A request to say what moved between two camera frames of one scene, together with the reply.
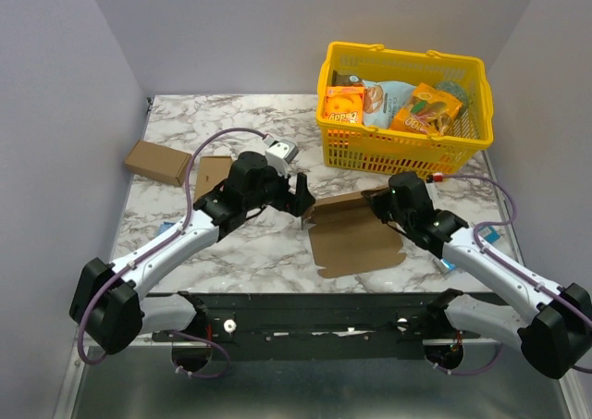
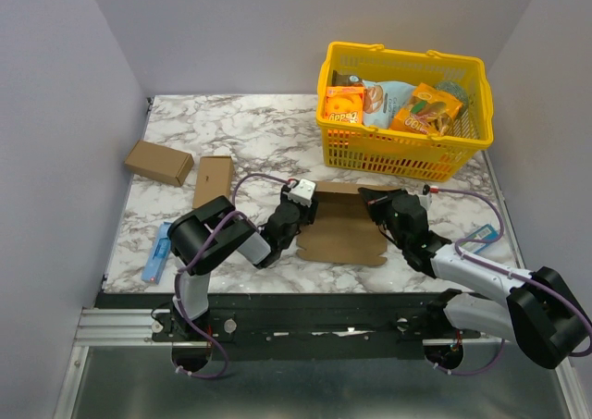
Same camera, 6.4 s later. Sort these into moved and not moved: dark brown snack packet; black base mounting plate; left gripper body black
Moved: left gripper body black
Not moved: black base mounting plate; dark brown snack packet
